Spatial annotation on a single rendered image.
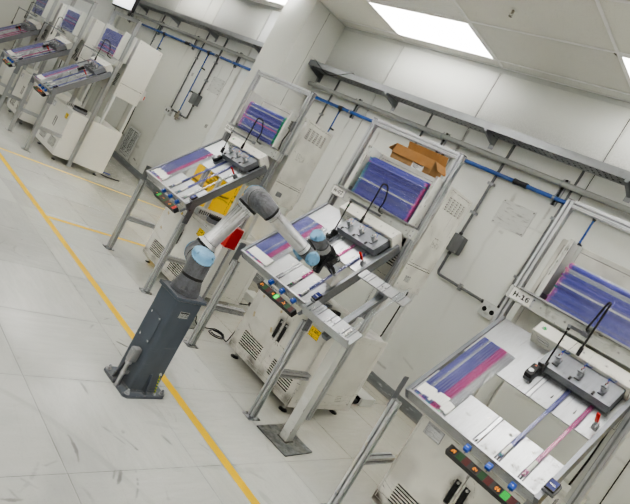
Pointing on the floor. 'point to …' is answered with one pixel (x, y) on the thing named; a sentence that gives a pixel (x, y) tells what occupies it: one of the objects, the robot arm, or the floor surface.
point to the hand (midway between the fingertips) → (332, 274)
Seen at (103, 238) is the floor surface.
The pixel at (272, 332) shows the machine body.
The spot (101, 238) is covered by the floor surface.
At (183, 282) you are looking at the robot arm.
